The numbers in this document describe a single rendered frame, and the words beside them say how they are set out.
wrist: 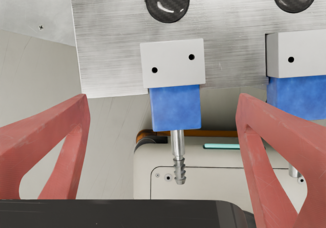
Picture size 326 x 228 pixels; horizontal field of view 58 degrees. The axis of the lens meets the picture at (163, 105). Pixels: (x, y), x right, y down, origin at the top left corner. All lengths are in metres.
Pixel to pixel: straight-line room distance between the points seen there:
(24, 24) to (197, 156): 0.67
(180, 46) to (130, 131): 0.94
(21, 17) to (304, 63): 0.28
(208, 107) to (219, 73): 0.88
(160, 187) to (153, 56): 0.72
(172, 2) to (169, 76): 0.07
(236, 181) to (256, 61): 0.69
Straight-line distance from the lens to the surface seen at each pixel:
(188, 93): 0.25
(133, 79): 0.26
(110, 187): 1.25
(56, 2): 0.34
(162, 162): 0.89
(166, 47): 0.24
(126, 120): 1.15
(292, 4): 0.29
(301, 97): 0.28
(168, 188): 0.92
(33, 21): 0.35
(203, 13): 0.27
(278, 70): 0.25
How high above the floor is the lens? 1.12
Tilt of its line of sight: 81 degrees down
